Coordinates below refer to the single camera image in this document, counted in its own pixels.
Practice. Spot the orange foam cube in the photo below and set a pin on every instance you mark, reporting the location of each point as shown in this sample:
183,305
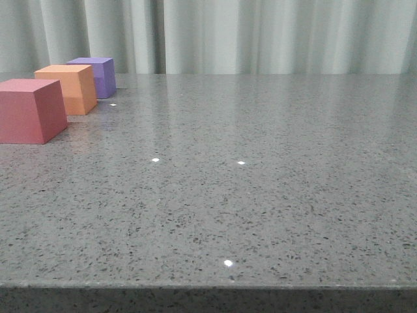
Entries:
77,84

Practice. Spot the pale green curtain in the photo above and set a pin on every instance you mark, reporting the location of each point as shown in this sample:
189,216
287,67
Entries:
213,37

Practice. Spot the purple foam cube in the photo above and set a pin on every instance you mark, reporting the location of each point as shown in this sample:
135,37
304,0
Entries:
104,74

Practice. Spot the red foam cube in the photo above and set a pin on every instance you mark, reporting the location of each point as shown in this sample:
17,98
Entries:
32,111

